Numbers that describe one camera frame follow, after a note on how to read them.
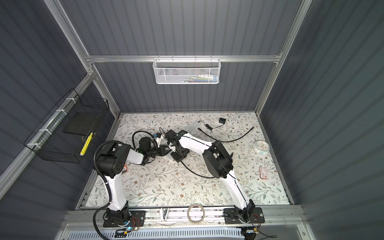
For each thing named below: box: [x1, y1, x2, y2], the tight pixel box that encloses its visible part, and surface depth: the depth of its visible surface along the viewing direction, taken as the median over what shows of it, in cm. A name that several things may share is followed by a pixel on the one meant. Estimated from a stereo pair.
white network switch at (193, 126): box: [186, 120, 201, 133], surface depth 114 cm
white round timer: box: [253, 140, 270, 155], surface depth 98 cm
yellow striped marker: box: [79, 132, 94, 156], surface depth 71 cm
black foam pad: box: [62, 109, 102, 136], surface depth 77 cm
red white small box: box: [259, 167, 268, 180], surface depth 89 cm
